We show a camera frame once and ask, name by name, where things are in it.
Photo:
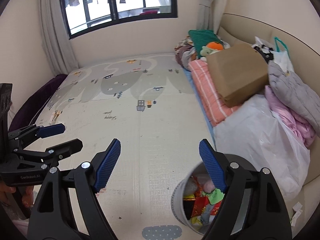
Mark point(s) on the dark purple blanket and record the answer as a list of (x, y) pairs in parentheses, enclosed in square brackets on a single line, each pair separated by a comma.
[(32, 100)]

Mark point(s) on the white plastic bag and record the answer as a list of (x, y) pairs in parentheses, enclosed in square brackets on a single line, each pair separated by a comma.
[(262, 142)]

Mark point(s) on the white trash bin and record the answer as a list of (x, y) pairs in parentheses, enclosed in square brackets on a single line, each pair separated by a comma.
[(178, 212)]

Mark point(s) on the person's left hand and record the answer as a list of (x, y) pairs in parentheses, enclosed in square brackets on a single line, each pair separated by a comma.
[(27, 197)]

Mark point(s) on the patterned brown blanket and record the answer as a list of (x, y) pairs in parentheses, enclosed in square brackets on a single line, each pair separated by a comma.
[(185, 52)]

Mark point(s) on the green plush toy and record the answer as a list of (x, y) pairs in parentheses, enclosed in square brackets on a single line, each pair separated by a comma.
[(206, 52)]

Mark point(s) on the blue sheet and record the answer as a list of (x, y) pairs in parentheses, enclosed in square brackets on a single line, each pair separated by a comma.
[(206, 127)]

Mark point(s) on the brown cardboard box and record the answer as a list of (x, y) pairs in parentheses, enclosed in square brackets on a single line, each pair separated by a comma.
[(237, 72)]

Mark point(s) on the grey quilted blanket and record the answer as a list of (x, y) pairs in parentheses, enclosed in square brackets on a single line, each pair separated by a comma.
[(292, 92)]

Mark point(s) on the orange plush toy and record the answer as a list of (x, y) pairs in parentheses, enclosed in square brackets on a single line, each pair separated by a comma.
[(215, 45)]

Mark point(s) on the pink quilt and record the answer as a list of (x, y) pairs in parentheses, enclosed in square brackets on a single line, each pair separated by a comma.
[(287, 115)]

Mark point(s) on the beige padded headboard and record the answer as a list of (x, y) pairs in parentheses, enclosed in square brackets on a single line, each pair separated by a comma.
[(250, 27)]

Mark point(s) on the black framed window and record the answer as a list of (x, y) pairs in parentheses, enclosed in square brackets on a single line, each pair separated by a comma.
[(125, 7)]

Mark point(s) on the white paper slip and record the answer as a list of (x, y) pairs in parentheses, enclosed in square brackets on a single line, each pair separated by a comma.
[(297, 207)]

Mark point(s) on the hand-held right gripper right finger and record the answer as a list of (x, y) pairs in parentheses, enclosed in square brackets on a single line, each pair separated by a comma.
[(212, 167)]

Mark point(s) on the beige curtain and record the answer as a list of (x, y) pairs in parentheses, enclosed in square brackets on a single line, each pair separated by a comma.
[(57, 30), (210, 2)]

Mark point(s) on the black and white bag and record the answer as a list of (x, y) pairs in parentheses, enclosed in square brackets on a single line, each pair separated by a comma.
[(262, 48)]

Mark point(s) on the pink striped blanket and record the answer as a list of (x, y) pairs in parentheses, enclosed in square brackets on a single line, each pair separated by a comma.
[(207, 90)]

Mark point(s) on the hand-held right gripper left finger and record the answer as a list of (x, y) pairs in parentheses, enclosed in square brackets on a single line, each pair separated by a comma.
[(107, 167)]

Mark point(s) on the printed play mat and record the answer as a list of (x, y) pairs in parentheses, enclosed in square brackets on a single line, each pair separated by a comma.
[(150, 130)]

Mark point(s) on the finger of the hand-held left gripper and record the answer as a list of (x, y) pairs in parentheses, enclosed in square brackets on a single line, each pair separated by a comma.
[(70, 147), (52, 130)]

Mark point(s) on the pink sock ball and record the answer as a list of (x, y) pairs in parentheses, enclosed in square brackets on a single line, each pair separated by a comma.
[(208, 185)]

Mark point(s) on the green knit cloth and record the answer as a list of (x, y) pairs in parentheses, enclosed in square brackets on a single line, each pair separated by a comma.
[(202, 38)]

